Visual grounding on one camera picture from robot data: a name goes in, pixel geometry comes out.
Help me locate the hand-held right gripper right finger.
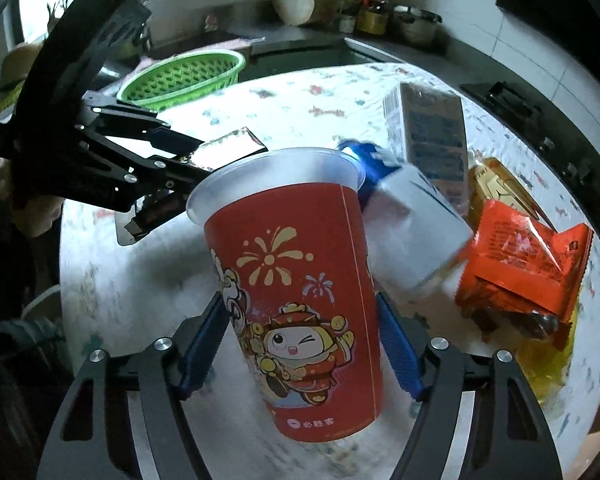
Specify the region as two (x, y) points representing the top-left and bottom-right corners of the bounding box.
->
(375, 291), (563, 480)

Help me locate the orange snack packet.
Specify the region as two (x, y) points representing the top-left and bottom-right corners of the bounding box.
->
(455, 199), (595, 321)

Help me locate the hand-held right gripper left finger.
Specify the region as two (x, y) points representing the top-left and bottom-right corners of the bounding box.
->
(35, 290), (231, 480)

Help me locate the printed white tablecloth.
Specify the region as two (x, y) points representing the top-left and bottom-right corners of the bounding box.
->
(57, 62), (600, 480)

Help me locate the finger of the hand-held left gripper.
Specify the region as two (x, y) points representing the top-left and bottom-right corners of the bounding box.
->
(80, 99), (206, 155)
(80, 132), (216, 213)

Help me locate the dark sauce bottle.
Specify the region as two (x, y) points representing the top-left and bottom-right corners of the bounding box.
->
(337, 0), (361, 33)

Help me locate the person's dark clothing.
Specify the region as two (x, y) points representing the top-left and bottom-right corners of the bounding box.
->
(0, 240), (76, 480)

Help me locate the green plastic basket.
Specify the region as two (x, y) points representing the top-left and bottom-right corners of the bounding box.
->
(116, 49), (247, 113)

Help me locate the group of condiment bottles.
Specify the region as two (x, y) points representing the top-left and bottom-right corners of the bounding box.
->
(357, 0), (392, 36)

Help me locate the steel cooking pot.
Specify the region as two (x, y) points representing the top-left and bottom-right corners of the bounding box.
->
(392, 5), (443, 46)

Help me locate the white and blue milk carton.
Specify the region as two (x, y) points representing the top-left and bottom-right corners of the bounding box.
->
(382, 81), (470, 216)

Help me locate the red printed plastic cup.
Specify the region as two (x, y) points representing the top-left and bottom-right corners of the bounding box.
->
(186, 146), (385, 443)

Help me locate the white bottle with blue label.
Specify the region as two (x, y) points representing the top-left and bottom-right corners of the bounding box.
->
(336, 140), (476, 296)

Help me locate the black gas stove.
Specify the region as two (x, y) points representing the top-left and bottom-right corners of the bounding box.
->
(460, 80), (600, 221)

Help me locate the yellow plastic wrapper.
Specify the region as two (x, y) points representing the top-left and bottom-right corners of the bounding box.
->
(467, 156), (588, 406)

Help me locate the person's left hand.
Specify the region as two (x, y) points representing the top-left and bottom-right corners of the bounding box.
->
(0, 155), (63, 238)

